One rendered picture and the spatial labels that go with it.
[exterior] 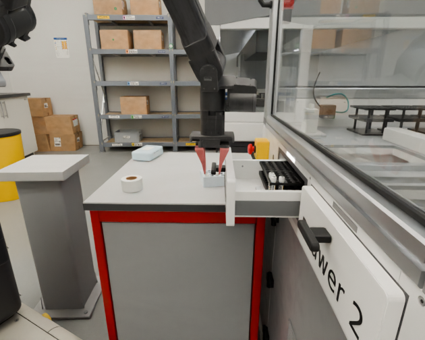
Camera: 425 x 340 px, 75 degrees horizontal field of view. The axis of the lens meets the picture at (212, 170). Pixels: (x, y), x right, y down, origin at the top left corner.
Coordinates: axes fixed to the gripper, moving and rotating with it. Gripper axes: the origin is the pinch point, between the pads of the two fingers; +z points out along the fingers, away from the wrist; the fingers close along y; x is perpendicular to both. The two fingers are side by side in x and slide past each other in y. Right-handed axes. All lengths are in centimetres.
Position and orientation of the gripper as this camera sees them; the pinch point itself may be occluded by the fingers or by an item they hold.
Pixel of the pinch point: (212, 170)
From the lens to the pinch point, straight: 68.5
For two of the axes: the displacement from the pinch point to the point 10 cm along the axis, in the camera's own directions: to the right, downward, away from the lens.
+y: 10.0, 0.2, -0.2
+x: 0.3, -3.2, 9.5
